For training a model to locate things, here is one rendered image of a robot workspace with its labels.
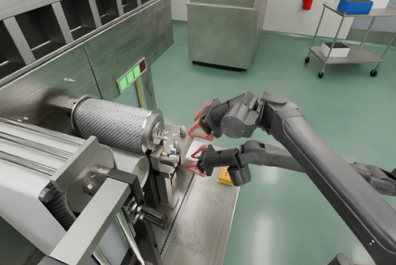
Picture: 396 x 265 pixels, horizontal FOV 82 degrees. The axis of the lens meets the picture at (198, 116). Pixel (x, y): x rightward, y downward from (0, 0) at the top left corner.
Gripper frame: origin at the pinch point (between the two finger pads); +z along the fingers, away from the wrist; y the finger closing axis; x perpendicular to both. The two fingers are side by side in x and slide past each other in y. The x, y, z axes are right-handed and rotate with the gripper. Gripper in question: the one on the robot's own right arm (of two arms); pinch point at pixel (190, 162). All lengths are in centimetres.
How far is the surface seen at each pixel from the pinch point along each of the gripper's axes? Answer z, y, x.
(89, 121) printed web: 13.6, -11.3, 33.5
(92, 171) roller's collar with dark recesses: -7.4, -31.1, 30.9
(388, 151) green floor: -78, 154, -169
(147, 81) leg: 60, 71, 15
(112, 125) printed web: 6.3, -11.1, 29.7
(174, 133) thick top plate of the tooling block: 13.7, 15.7, 3.8
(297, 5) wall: -17, 444, -67
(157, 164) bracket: 0.3, -12.0, 12.7
